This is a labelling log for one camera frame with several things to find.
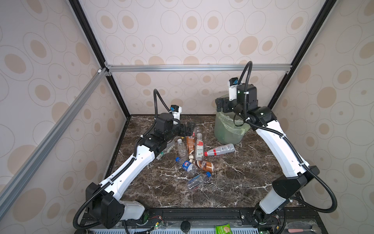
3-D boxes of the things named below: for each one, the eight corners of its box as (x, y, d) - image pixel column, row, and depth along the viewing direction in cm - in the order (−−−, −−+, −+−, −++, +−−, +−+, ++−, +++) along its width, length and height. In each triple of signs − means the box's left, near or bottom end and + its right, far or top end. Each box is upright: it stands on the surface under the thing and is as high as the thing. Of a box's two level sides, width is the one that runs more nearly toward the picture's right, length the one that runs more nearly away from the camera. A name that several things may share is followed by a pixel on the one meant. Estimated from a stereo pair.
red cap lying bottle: (206, 160, 96) (207, 156, 92) (204, 154, 99) (205, 150, 95) (234, 152, 100) (236, 148, 96) (231, 147, 103) (233, 143, 98)
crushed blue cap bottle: (190, 192, 84) (190, 190, 80) (186, 185, 86) (186, 183, 83) (210, 177, 89) (211, 174, 86) (206, 171, 91) (206, 168, 88)
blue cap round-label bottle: (173, 163, 93) (173, 161, 90) (178, 157, 96) (178, 154, 93) (194, 176, 87) (194, 174, 85) (199, 169, 90) (199, 167, 87)
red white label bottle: (196, 160, 93) (196, 158, 91) (195, 135, 106) (195, 132, 104) (204, 160, 93) (204, 158, 91) (202, 135, 106) (203, 132, 104)
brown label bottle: (193, 166, 92) (193, 163, 88) (196, 160, 94) (196, 157, 91) (212, 173, 89) (212, 170, 85) (214, 167, 91) (215, 164, 88)
